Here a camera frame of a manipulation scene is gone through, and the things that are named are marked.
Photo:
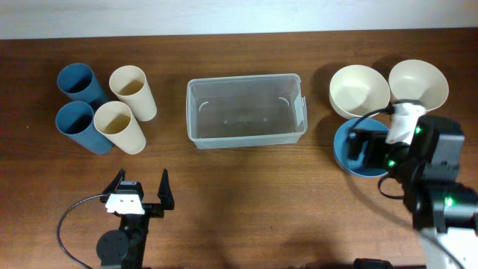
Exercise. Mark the cream cup front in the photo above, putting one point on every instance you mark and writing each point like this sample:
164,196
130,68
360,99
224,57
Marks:
117,123

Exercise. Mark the blue cup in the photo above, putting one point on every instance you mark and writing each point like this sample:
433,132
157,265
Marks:
75,120
79,83

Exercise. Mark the cream cup back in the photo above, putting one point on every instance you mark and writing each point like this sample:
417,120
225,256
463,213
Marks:
130,85

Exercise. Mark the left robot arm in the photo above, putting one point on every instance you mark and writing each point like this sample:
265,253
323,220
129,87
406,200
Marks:
124,247

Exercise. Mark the clear plastic container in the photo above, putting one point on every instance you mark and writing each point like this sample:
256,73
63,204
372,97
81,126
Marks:
241,111

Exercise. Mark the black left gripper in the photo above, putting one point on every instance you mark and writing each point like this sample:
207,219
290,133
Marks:
164,195

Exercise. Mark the cream cup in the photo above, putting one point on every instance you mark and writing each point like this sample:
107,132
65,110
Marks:
130,85
117,123

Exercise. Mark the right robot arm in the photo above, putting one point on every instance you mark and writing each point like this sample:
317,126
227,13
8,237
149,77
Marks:
444,211

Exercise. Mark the blue cup back left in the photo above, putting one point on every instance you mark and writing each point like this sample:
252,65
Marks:
79,83

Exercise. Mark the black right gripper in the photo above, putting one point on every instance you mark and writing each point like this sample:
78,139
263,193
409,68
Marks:
376,141

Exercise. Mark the cream bowl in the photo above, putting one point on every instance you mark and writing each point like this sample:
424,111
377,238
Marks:
356,90
418,80

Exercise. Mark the blue bowl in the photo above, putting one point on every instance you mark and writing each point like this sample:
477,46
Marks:
341,148

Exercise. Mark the blue cup front left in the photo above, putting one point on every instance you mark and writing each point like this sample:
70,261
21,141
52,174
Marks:
75,120

